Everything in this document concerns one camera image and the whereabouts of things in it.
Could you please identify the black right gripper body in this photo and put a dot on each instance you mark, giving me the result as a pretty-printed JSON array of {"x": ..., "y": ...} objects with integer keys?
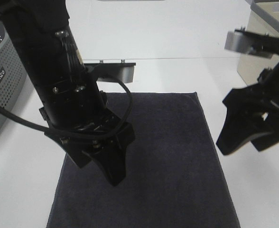
[{"x": 264, "y": 94}]

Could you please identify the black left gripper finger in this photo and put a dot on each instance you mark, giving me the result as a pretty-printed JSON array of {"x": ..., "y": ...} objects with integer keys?
[
  {"x": 74, "y": 151},
  {"x": 111, "y": 159}
]

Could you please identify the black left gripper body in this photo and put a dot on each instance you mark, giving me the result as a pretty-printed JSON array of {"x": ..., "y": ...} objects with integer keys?
[{"x": 103, "y": 129}]

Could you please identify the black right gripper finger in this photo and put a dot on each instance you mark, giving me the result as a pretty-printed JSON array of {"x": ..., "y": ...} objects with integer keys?
[
  {"x": 242, "y": 125},
  {"x": 266, "y": 142}
]

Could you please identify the dark grey towel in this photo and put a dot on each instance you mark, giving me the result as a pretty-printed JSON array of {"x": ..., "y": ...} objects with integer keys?
[{"x": 174, "y": 176}]

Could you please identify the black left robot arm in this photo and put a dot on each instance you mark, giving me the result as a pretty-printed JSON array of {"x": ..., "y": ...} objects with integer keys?
[{"x": 75, "y": 110}]

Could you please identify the beige storage box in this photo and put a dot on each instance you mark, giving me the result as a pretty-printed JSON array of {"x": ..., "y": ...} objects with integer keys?
[{"x": 263, "y": 20}]

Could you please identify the grey perforated laundry basket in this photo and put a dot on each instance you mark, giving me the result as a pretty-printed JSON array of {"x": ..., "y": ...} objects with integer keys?
[{"x": 12, "y": 73}]

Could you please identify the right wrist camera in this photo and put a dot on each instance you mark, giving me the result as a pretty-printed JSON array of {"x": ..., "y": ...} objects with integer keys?
[{"x": 250, "y": 43}]

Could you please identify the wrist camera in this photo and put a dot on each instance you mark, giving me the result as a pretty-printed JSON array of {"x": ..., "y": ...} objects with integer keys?
[
  {"x": 105, "y": 72},
  {"x": 250, "y": 43}
]

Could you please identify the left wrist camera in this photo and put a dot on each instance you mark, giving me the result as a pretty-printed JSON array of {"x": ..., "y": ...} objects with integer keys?
[{"x": 105, "y": 72}]

